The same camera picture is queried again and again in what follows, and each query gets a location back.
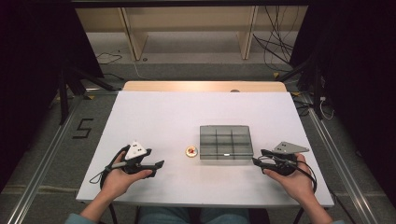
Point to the person's legs in jeans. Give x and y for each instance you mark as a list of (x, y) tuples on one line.
[(193, 215)]

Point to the person's left hand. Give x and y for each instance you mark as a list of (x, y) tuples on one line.
[(116, 180)]

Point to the light wooden shelf unit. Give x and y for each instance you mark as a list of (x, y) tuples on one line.
[(186, 18)]

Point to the black curtain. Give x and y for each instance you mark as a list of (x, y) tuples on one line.
[(31, 77), (361, 77)]

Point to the round gold badge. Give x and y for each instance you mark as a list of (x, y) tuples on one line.
[(191, 151)]

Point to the black metal stand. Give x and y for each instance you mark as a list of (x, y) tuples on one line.
[(314, 81), (70, 84)]

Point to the person's right hand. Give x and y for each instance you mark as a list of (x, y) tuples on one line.
[(297, 185)]

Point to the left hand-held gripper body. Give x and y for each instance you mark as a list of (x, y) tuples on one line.
[(136, 151)]

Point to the aluminium floor rail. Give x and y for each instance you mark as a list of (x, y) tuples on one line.
[(40, 174), (342, 168)]

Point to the wooden table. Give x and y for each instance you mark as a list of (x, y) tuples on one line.
[(186, 86)]

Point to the clear plastic compartment box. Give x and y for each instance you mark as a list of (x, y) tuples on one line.
[(225, 143)]

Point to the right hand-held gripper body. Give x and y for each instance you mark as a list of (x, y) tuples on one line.
[(289, 147)]

